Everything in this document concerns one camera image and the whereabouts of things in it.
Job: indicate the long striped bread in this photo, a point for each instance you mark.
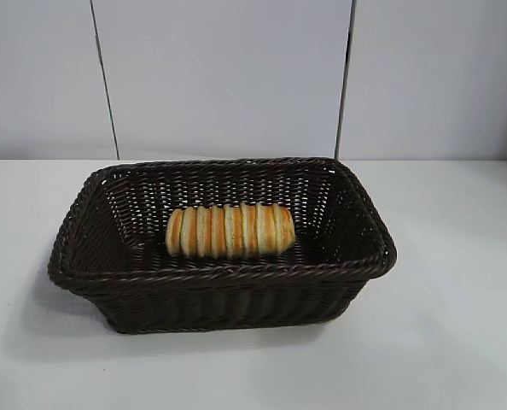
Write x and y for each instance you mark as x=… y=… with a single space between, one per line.
x=232 y=232

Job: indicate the dark brown woven basket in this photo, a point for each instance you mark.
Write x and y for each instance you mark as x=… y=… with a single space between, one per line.
x=219 y=294

